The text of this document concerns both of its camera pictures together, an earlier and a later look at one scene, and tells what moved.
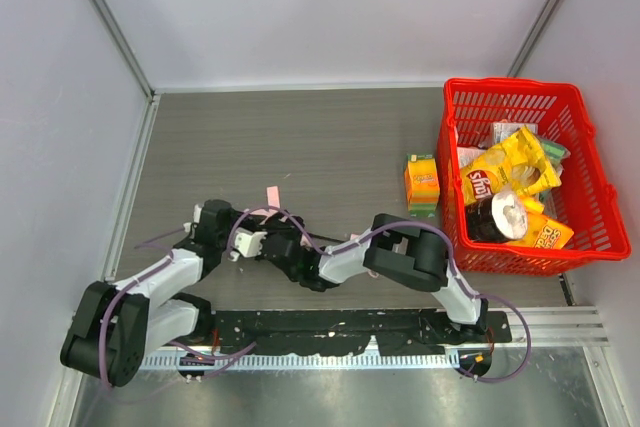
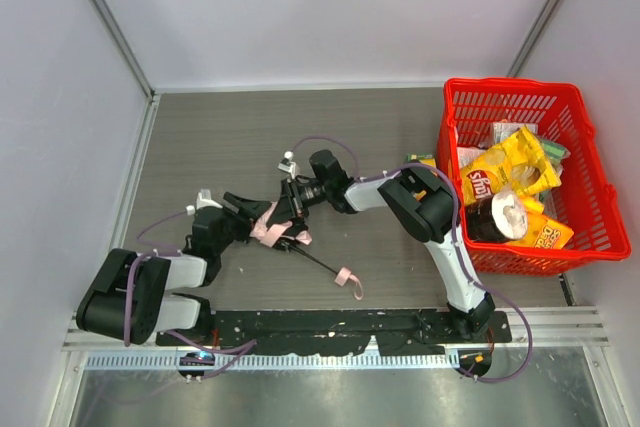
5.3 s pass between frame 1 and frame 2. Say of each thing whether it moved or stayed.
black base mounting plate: stayed
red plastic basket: stayed
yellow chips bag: stayed
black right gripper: moved
